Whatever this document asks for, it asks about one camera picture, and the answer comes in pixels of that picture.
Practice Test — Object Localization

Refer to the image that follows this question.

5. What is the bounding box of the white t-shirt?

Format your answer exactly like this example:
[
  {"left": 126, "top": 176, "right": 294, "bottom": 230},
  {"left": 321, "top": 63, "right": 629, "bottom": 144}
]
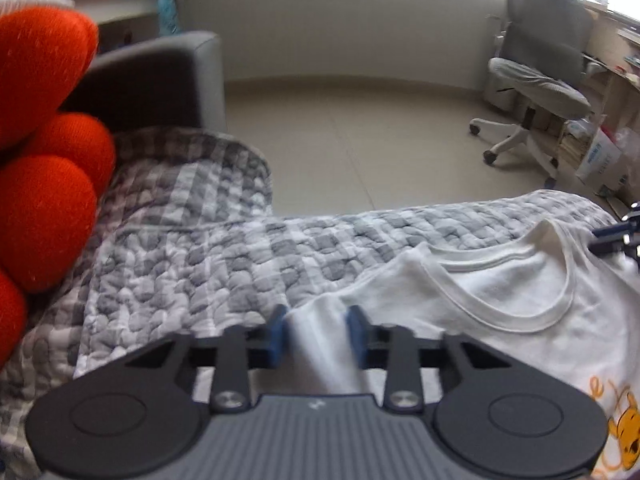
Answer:
[{"left": 188, "top": 216, "right": 640, "bottom": 476}]

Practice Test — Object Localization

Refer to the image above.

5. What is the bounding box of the white paper bag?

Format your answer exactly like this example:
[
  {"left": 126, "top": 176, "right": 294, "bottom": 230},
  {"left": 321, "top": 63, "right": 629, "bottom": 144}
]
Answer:
[{"left": 576, "top": 129, "right": 629, "bottom": 197}]

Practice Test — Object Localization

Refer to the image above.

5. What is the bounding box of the grey checked quilt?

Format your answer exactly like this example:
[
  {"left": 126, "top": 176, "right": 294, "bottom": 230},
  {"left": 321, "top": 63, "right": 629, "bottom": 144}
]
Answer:
[{"left": 1, "top": 127, "right": 612, "bottom": 479}]

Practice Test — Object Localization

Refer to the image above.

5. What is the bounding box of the grey office chair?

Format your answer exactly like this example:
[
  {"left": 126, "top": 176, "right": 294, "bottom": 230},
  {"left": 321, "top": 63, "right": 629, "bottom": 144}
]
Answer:
[{"left": 469, "top": 0, "right": 593, "bottom": 190}]

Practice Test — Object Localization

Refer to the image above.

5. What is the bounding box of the orange knotted cushion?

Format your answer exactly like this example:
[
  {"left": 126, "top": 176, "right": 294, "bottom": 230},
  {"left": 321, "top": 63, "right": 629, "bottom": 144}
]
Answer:
[{"left": 1, "top": 4, "right": 116, "bottom": 361}]

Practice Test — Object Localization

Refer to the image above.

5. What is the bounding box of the grey sofa armrest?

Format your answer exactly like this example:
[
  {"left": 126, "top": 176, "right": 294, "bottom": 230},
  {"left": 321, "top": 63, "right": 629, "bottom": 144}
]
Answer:
[{"left": 62, "top": 32, "right": 227, "bottom": 132}]

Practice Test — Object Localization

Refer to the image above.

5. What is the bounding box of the white desk with shelves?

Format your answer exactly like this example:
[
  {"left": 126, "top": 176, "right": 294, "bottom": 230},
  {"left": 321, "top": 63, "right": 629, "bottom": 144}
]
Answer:
[{"left": 74, "top": 0, "right": 181, "bottom": 53}]

